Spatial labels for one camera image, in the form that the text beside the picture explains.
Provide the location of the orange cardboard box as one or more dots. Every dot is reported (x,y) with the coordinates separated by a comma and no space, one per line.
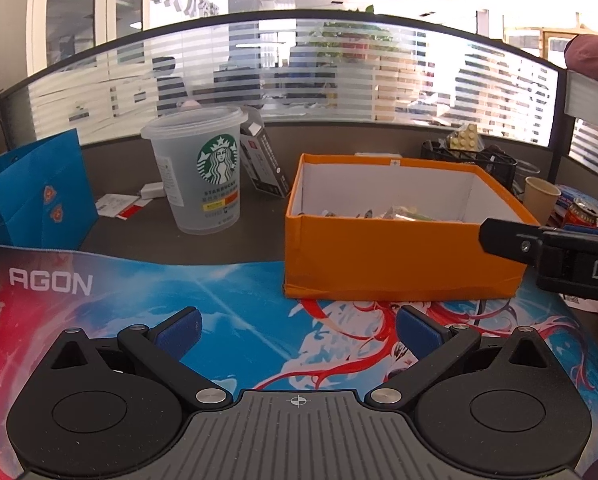
(389,260)

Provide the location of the white partition panel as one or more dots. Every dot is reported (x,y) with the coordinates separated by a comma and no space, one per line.
(591,95)

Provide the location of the red drink can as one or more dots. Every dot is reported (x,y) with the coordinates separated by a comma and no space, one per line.
(581,215)

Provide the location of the striped glass side partition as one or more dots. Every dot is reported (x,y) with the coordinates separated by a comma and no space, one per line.
(594,150)

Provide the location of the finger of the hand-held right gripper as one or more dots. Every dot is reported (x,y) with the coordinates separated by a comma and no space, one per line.
(509,240)

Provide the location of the white glass-door cabinet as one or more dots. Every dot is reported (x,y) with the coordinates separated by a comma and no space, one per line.
(79,10)

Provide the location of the printed blue mouse pad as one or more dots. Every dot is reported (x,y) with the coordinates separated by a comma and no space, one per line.
(229,300)

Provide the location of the white and red card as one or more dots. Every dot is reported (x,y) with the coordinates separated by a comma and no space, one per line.
(121,206)

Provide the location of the clear glass jar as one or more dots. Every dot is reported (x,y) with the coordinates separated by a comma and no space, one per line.
(529,169)

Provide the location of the beige paper cup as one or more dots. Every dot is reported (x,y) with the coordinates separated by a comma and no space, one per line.
(539,200)

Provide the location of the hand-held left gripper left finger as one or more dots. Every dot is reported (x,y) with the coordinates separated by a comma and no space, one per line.
(179,332)

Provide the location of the blue paper bag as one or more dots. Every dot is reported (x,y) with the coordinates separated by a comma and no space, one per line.
(29,200)

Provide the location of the pink plush toy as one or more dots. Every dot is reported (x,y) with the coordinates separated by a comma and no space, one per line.
(189,104)

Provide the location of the clear plastic cup green logo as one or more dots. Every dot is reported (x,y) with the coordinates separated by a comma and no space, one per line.
(199,195)

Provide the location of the black mesh desk organizer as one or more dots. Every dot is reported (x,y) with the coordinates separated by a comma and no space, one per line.
(489,165)

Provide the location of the white power adapter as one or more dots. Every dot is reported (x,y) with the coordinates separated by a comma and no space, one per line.
(152,191)

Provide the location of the potted green plant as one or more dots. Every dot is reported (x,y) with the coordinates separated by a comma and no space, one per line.
(349,35)

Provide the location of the yellow building block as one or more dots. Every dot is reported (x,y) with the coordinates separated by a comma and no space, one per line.
(464,137)

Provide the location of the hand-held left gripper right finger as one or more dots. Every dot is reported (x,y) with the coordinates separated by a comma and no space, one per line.
(419,332)

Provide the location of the blue wipes packet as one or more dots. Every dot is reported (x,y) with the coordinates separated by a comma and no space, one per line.
(569,192)

